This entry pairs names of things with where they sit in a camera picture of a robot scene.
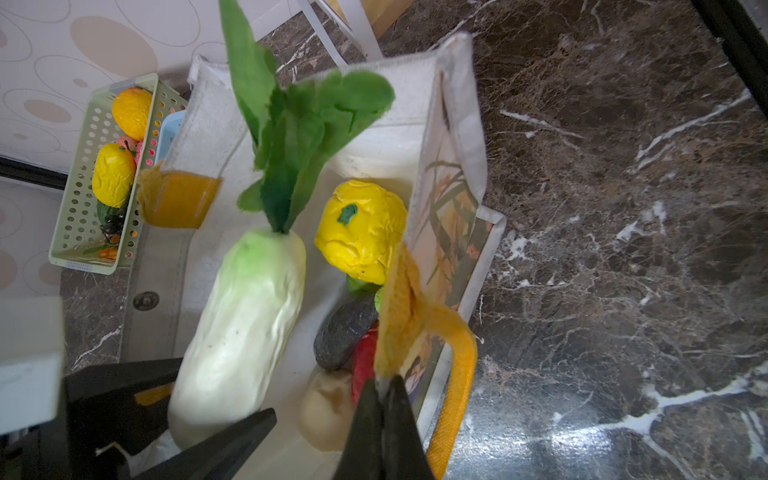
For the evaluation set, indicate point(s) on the black right frame post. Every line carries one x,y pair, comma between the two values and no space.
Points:
740,27

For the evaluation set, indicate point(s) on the dark toy grapes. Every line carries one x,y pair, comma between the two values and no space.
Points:
111,222

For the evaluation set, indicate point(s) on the dark toy eggplant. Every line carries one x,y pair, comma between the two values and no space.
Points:
341,331

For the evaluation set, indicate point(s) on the white grocery bag yellow handles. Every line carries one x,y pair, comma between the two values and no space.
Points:
406,312

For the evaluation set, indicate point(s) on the blue perforated plastic basket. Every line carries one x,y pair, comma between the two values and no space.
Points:
167,134

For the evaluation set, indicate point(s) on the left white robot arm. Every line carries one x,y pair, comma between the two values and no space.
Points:
32,364

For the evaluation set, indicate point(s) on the white wire wooden shelf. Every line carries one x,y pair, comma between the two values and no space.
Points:
361,22

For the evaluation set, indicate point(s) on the orange toy fruit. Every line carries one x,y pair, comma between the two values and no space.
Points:
131,110

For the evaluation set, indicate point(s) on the cream white toy bun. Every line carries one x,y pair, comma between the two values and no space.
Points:
327,411

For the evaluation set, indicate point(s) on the green perforated plastic basket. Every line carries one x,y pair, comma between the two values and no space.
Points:
78,237

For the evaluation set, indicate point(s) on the pink toy fruit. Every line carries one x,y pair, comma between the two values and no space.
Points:
133,146

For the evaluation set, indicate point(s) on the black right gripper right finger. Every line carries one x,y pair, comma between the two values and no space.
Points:
403,456

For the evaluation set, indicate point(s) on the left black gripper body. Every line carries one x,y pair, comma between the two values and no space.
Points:
78,444

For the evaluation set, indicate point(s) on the yellow toy bell pepper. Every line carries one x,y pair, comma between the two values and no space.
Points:
360,227

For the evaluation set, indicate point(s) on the white toy radish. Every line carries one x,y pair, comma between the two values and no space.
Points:
258,291

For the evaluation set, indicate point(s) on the black vertical frame post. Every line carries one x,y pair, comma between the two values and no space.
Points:
28,173

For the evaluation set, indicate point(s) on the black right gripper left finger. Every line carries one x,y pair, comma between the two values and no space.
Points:
362,456

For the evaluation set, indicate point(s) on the green toy cabbage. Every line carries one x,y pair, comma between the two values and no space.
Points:
360,288

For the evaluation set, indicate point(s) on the red toy pepper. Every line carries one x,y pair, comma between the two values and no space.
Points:
363,368

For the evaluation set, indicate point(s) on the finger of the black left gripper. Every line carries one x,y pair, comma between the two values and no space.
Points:
220,456
123,403

